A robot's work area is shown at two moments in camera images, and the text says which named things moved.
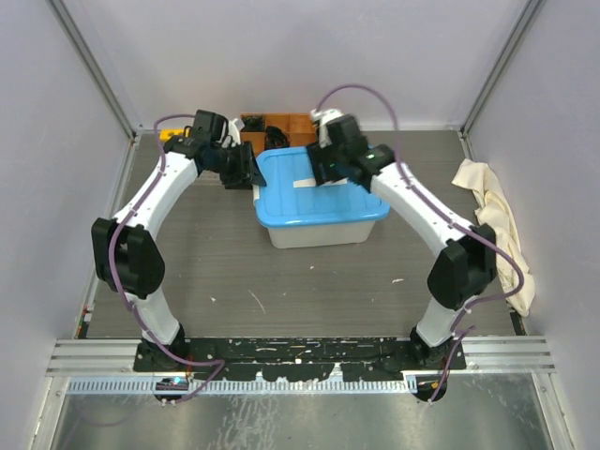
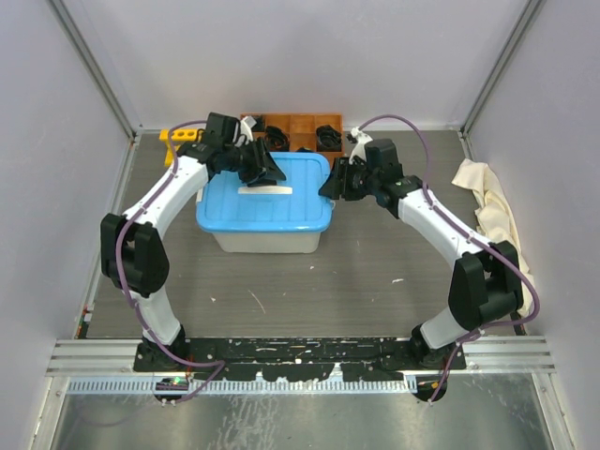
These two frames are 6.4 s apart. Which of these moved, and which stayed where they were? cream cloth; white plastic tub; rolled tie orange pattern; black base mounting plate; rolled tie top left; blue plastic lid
Moved: white plastic tub; blue plastic lid
Stayed: cream cloth; rolled tie top left; black base mounting plate; rolled tie orange pattern
